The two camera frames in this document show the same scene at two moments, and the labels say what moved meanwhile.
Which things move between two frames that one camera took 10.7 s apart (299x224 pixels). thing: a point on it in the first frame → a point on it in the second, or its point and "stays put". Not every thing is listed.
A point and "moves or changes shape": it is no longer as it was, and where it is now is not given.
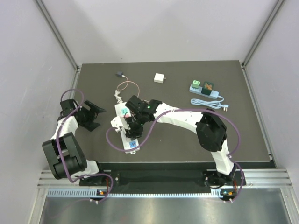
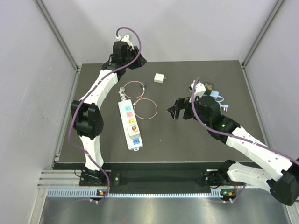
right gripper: [132, 133] → [174, 110]
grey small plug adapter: [119, 73] moves or changes shape
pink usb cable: [127, 81] moves or changes shape
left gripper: [92, 115] → [140, 61]
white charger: [160, 78] stays put
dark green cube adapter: [207, 87] stays put
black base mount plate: [167, 179] stays put
